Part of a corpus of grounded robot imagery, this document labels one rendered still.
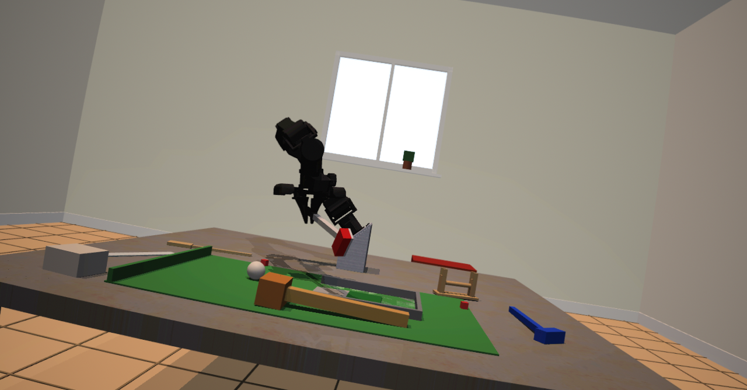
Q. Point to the beige ball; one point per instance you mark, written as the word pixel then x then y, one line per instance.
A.
pixel 256 270

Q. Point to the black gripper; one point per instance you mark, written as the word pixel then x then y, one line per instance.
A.
pixel 300 194

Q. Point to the green flat mat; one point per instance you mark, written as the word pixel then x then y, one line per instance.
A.
pixel 223 281

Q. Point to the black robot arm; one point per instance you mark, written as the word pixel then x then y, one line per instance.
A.
pixel 298 139

